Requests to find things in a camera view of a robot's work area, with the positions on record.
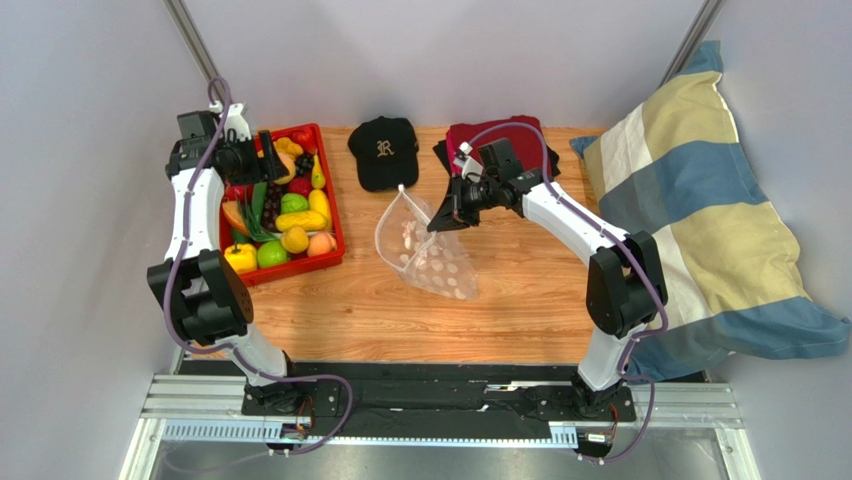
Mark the clear polka dot zip bag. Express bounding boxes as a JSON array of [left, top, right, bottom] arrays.
[[374, 184, 479, 301]]

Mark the green apple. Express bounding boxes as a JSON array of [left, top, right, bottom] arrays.
[[257, 240, 290, 269]]

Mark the yellow bell pepper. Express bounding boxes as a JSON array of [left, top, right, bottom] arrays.
[[224, 243, 259, 275]]

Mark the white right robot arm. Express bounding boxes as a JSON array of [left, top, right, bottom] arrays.
[[429, 169, 667, 394]]

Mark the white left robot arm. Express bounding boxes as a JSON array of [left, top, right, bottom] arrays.
[[146, 100, 300, 390]]

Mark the dark grape bunch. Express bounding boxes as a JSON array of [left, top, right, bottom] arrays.
[[261, 183, 287, 232]]

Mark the red tomato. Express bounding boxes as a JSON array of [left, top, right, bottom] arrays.
[[290, 128, 318, 155]]

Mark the orange melon slice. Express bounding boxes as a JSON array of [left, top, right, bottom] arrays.
[[221, 200, 249, 237]]

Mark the red plastic fruit tray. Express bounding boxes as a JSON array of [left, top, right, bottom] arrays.
[[219, 124, 345, 286]]

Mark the folded dark red shirt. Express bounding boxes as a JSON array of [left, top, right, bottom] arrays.
[[445, 115, 554, 176]]

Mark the black baseball cap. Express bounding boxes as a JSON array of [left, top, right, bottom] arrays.
[[347, 116, 419, 192]]

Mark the orange peach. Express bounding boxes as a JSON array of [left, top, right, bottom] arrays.
[[306, 231, 338, 257]]

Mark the blue striped pillow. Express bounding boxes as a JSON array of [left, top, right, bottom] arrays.
[[571, 41, 851, 381]]

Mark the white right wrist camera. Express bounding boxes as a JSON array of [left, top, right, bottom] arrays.
[[453, 142, 483, 181]]

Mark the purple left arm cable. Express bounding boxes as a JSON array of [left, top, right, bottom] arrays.
[[161, 76, 356, 458]]

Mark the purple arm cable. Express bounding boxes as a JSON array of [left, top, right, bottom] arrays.
[[161, 76, 356, 458], [465, 121, 669, 465]]

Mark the black mounting base plate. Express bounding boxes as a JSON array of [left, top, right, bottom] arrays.
[[178, 359, 708, 442]]

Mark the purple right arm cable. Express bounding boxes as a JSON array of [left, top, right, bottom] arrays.
[[465, 121, 669, 465]]

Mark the aluminium frame rail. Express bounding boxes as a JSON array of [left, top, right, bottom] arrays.
[[121, 362, 760, 479]]

